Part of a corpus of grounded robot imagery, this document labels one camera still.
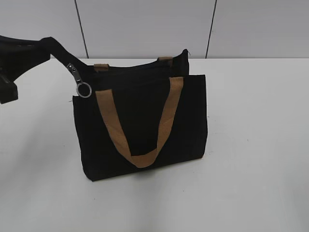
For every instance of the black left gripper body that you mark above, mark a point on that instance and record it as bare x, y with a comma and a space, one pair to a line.
8, 89

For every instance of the black canvas tote bag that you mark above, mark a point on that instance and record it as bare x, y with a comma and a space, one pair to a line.
137, 118

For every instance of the metal zipper pull with ring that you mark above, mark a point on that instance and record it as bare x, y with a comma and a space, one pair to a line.
83, 89

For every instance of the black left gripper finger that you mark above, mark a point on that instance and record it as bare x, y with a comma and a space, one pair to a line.
18, 55

